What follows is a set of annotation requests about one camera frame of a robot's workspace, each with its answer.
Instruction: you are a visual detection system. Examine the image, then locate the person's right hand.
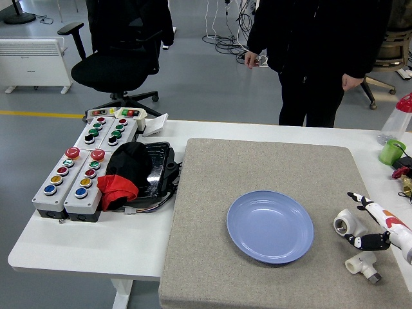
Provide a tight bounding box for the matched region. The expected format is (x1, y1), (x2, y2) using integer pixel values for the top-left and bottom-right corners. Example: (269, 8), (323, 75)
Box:
(243, 50), (260, 68)

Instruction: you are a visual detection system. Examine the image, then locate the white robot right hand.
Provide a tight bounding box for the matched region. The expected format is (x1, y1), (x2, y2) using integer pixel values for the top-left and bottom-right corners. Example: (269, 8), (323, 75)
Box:
(344, 191), (412, 265)

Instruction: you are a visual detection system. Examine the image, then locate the person's left hand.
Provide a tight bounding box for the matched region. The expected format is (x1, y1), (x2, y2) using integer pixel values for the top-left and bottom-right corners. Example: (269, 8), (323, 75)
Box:
(341, 73), (364, 91)

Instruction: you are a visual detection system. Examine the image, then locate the white tee pipe fitting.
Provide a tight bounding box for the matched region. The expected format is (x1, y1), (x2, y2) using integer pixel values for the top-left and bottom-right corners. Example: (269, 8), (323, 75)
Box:
(333, 208), (368, 238)

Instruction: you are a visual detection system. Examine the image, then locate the white fitting with metal nipple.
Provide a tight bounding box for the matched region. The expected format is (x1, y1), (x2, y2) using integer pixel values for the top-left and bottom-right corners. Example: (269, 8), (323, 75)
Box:
(344, 250), (382, 285)

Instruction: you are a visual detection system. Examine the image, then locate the blue plate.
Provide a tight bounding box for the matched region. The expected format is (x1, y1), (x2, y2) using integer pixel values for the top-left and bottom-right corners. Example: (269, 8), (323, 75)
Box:
(226, 190), (315, 265)

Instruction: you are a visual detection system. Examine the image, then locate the person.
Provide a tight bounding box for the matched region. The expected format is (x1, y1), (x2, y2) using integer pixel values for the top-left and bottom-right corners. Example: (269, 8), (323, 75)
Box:
(243, 0), (394, 128)

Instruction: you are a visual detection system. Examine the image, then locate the grey mesh office chair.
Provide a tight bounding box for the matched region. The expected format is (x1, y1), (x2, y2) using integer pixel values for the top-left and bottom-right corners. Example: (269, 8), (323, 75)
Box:
(359, 12), (412, 111)

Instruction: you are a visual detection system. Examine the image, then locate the clear bottle with red cap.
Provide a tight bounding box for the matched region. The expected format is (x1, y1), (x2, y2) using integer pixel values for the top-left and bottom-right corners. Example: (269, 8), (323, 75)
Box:
(377, 93), (412, 145)

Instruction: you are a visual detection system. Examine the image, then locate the black adapter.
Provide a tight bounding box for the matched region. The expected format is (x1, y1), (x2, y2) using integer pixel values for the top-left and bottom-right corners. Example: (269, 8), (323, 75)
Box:
(391, 156), (412, 171)

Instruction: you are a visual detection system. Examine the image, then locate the green cup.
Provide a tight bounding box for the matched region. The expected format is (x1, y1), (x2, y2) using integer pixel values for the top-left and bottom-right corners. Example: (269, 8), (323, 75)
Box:
(378, 138), (407, 166)

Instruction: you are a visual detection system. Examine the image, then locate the small white flat box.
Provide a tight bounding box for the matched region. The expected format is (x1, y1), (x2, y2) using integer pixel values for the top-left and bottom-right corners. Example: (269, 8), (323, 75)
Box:
(142, 113), (169, 138)

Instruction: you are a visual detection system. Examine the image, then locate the grey-brown mat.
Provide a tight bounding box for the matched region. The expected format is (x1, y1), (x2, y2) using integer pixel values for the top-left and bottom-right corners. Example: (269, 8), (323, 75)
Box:
(158, 138), (412, 309)

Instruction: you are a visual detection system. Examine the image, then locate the grey box with four buttons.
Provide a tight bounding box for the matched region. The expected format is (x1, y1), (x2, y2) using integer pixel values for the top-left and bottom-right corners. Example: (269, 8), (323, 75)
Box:
(73, 116), (115, 152)
(99, 117), (138, 152)

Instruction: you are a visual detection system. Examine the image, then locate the black tray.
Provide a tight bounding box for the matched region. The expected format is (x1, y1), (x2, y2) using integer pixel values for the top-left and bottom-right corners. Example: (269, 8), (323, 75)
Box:
(128, 141), (181, 210)

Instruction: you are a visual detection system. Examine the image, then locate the black office chair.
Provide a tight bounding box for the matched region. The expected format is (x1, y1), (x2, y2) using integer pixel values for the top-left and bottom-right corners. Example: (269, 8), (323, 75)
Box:
(57, 0), (176, 118)

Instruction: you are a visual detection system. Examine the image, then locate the black cloth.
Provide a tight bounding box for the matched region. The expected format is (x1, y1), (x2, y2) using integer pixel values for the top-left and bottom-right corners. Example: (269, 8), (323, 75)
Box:
(106, 141), (154, 194)

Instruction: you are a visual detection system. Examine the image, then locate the red cloth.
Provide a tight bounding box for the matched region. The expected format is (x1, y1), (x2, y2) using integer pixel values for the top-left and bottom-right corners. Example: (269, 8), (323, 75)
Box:
(97, 174), (139, 212)

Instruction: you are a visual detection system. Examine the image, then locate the white panel heater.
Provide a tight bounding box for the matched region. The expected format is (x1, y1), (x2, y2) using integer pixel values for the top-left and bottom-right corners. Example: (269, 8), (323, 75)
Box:
(0, 35), (74, 95)

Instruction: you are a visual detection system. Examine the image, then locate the grey box with mushroom button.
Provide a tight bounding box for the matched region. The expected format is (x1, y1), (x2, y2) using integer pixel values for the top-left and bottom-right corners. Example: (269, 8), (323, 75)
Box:
(63, 148), (112, 223)
(31, 147), (88, 219)

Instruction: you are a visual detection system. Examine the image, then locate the black round stand base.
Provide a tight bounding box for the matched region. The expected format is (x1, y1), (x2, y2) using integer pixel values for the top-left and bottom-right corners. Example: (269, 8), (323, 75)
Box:
(3, 0), (37, 25)

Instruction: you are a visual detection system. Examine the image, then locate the white table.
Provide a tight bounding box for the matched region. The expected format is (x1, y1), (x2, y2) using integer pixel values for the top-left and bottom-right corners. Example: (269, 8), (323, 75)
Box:
(7, 119), (412, 309)

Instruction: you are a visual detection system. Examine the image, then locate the white table leg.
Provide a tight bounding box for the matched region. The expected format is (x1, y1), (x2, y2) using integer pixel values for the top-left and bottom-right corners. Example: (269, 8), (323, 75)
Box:
(111, 279), (133, 309)

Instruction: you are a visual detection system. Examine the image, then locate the black floor cable bundle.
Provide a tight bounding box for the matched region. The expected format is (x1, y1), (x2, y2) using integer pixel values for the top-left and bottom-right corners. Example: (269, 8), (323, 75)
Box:
(201, 0), (258, 65)

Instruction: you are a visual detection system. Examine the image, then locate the brass valve with red handle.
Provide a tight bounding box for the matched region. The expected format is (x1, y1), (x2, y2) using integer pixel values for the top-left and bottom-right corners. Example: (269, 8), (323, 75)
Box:
(391, 167), (412, 198)

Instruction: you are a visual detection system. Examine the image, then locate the white floor cable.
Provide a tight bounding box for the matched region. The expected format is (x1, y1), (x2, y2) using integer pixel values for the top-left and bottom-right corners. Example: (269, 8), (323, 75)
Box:
(205, 0), (220, 41)

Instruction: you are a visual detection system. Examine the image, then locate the white switch box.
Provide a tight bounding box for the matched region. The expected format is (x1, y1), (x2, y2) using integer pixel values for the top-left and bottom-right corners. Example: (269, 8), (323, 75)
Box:
(114, 107), (148, 132)

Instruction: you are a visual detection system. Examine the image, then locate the grey switch box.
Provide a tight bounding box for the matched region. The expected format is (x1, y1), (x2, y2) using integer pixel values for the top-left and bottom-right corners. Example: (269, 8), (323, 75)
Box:
(84, 108), (117, 120)

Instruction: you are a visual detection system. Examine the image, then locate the white connector with coloured wires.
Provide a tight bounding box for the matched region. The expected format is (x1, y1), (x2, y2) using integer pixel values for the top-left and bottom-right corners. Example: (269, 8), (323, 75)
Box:
(124, 189), (177, 216)

